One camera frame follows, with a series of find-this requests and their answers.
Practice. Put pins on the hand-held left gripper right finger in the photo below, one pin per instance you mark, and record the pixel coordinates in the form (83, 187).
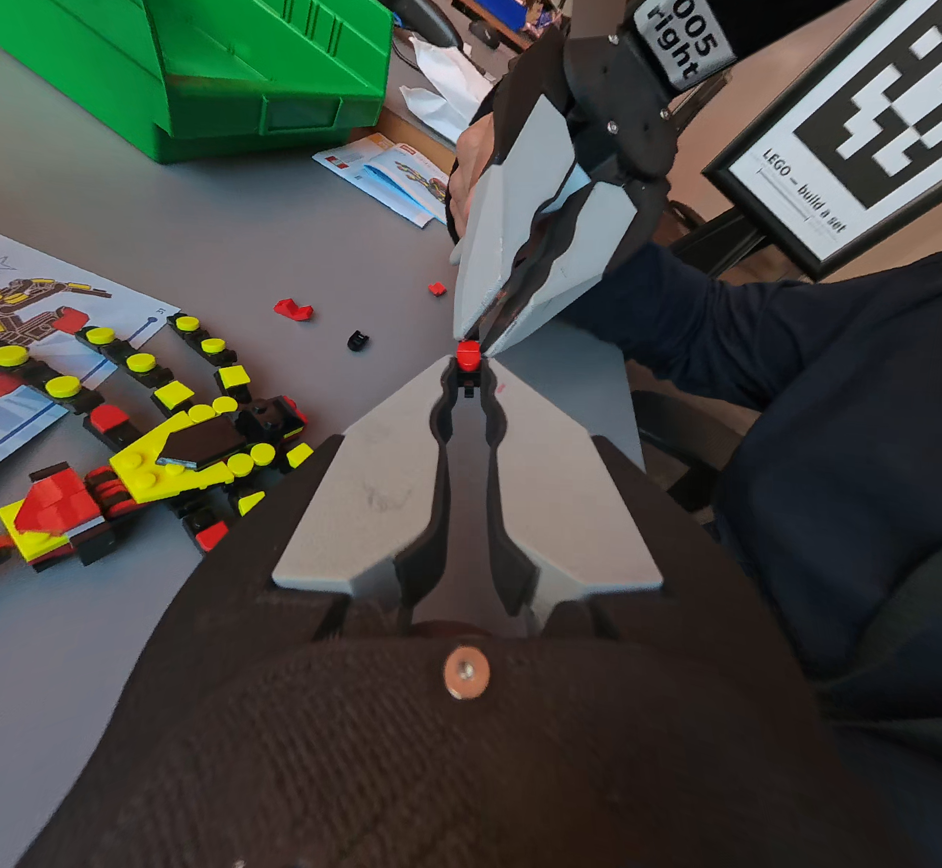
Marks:
(574, 507)

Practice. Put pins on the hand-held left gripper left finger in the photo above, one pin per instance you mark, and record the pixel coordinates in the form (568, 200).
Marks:
(353, 500)

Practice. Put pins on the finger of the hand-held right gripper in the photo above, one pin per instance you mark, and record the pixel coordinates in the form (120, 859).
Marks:
(508, 221)
(589, 243)

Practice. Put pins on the black red brick leg segment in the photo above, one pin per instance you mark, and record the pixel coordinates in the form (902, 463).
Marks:
(468, 354)

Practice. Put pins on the black yellow brick spider model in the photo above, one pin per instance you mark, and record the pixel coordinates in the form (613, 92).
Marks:
(147, 471)

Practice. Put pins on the person's right forearm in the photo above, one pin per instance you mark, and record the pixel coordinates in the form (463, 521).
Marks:
(699, 324)

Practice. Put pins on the person's right hand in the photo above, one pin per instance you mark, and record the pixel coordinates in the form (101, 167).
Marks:
(467, 169)

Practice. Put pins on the white crumpled paper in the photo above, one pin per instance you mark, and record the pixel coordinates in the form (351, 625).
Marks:
(441, 84)

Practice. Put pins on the small folded instruction booklet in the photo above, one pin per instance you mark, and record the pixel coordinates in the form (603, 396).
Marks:
(368, 162)

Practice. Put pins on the black brick clip piece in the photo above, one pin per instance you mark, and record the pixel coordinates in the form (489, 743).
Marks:
(357, 340)

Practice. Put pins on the black framed marker sign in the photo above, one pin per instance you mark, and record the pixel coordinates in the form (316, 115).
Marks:
(809, 169)

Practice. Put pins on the red angled brick piece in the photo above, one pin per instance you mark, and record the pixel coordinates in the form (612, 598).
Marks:
(291, 309)

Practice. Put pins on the black padded office chair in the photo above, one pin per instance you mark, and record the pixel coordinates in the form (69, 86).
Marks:
(412, 0)

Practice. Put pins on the person's dark clothing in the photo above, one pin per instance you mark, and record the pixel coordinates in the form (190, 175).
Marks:
(846, 515)

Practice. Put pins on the large spider instruction booklet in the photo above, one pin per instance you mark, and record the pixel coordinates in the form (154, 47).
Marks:
(125, 309)

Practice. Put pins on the green storage bin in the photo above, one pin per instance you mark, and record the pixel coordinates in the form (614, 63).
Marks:
(110, 73)

